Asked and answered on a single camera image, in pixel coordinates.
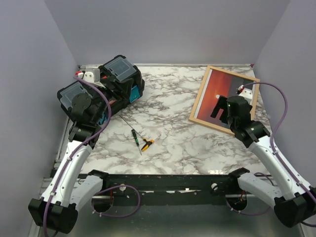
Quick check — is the wooden picture frame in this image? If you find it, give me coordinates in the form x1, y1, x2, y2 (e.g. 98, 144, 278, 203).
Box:
189, 66, 260, 135

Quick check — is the green black screwdriver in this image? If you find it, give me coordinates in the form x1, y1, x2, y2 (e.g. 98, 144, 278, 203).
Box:
131, 129, 142, 155

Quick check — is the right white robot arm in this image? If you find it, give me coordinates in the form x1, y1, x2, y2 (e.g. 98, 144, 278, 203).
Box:
211, 96, 316, 228

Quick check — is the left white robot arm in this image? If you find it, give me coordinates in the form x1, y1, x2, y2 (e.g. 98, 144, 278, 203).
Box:
28, 76, 112, 237

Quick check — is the black plastic toolbox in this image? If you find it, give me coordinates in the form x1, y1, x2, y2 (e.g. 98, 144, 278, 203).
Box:
57, 55, 145, 125

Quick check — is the yellow black hex key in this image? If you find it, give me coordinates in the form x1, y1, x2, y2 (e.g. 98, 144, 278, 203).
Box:
119, 116, 154, 152

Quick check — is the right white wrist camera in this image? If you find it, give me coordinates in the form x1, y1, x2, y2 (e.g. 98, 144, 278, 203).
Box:
237, 85, 253, 103

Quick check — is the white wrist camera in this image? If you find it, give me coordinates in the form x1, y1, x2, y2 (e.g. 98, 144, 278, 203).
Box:
75, 68, 100, 83
237, 85, 253, 103

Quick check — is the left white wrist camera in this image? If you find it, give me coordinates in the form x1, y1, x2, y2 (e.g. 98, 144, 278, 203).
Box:
75, 68, 100, 83

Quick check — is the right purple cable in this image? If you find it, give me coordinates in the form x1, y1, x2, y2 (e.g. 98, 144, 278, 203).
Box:
243, 82, 316, 196

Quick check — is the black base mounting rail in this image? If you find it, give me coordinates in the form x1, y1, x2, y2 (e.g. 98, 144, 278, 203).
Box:
79, 170, 242, 207

